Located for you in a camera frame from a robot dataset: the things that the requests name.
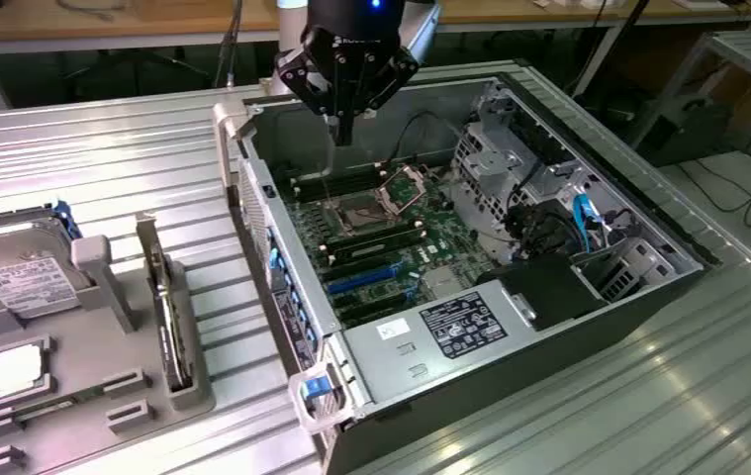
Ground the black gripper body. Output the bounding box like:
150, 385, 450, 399
301, 0, 410, 95

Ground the green RAM stick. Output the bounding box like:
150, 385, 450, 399
11, 385, 110, 427

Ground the black power wire bundle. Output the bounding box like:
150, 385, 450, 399
506, 202, 574, 258

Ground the wooden desk white frame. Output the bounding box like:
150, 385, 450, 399
0, 0, 751, 110

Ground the silver CPU chip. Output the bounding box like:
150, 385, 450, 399
0, 348, 47, 397

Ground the silver chipset heatsink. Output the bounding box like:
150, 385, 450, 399
421, 269, 476, 298

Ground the black box device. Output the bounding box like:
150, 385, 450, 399
639, 96, 737, 167

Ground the open metal socket cover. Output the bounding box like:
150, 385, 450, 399
374, 165, 434, 207

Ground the black chair base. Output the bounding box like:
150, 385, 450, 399
58, 47, 216, 93

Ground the thin metal locking lever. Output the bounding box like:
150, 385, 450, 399
321, 170, 338, 219

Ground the grey plastic parts rack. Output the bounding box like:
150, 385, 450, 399
0, 235, 220, 475

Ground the thin grey robot cable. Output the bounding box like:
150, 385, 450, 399
214, 0, 246, 89

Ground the blue flat wire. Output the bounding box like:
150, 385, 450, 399
572, 192, 598, 258

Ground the open black PC case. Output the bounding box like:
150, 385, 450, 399
212, 57, 725, 475

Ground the CPU socket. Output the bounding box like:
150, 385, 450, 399
325, 190, 390, 237

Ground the black curved wire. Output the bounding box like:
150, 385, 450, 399
394, 111, 462, 164

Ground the blue expansion slot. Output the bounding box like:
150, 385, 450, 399
325, 261, 404, 296

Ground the silver hard disk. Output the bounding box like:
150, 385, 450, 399
0, 220, 97, 318

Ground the grey power supply unit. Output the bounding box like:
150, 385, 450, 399
341, 281, 542, 405

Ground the installed black RAM stick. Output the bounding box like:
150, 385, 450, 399
320, 223, 421, 251
326, 237, 429, 268

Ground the silver metal drive cage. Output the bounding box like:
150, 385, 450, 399
450, 83, 588, 248

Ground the black expansion slot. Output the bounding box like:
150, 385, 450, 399
333, 289, 410, 318

